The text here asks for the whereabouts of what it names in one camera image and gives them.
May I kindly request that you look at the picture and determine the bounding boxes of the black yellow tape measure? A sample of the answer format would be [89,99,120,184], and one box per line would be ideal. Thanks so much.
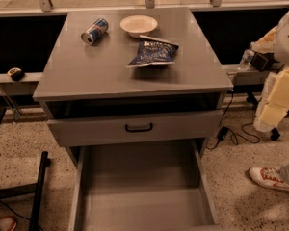
[8,67,25,81]

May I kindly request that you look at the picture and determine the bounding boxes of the black power adapter with cable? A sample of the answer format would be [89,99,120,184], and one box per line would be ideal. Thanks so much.
[205,91,262,151]

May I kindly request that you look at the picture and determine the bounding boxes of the blue silver drink can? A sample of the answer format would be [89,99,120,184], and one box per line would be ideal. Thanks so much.
[81,18,109,45]

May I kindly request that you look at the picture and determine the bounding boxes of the white red sneaker left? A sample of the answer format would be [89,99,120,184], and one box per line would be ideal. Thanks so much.
[0,216,17,231]

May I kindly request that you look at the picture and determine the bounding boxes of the clear water bottle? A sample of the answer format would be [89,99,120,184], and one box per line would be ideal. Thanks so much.
[238,49,255,70]

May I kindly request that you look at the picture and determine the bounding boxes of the white paper bowl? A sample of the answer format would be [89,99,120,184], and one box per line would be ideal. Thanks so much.
[120,15,158,38]

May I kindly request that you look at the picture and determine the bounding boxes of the small black speaker box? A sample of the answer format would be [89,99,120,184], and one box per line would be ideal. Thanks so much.
[251,53,275,72]

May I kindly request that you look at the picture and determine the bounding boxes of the black drawer handle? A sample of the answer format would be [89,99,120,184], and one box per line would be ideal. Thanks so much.
[125,123,153,133]

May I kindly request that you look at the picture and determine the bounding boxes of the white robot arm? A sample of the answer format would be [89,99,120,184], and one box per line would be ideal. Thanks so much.
[252,11,289,132]

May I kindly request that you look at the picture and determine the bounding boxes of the white red sneaker right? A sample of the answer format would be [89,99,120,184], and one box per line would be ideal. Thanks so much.
[249,167,289,193]

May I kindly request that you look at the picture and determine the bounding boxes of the grey middle drawer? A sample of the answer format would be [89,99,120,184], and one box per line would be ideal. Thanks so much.
[48,110,223,147]

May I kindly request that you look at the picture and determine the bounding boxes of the grey open bottom drawer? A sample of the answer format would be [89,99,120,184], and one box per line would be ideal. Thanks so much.
[68,140,221,231]

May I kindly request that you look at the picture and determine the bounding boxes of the black metal stand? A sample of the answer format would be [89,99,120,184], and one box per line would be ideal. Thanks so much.
[0,151,50,231]

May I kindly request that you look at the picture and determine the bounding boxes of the white red sneaker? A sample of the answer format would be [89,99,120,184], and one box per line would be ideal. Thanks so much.
[0,216,17,231]
[249,167,289,193]

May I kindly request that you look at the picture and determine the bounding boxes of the blue chip bag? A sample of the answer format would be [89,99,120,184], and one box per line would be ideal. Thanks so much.
[127,36,179,68]

